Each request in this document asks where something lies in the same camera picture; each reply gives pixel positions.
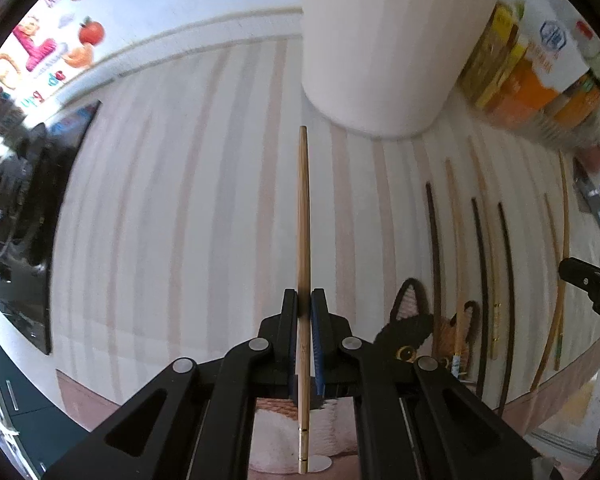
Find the dark green cabinet front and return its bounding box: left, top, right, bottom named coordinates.
left=0, top=310, right=88, bottom=478

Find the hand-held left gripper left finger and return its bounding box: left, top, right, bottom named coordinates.
left=42, top=288, right=299, bottom=480

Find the orange packet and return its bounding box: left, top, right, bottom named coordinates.
left=487, top=35, right=600, bottom=133

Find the colourful wall sticker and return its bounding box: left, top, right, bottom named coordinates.
left=0, top=0, right=107, bottom=113

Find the black gas stove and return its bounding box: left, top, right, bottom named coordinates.
left=0, top=100, right=102, bottom=357

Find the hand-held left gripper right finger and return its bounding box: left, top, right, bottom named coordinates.
left=311, top=288, right=542, bottom=480

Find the yellow packet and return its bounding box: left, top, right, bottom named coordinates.
left=459, top=2, right=523, bottom=110

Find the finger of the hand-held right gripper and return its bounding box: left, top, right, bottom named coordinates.
left=558, top=257, right=600, bottom=332

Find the grey metal tool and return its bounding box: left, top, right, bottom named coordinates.
left=573, top=157, right=600, bottom=237

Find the white cylindrical utensil holder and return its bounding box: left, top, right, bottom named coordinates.
left=295, top=0, right=511, bottom=141

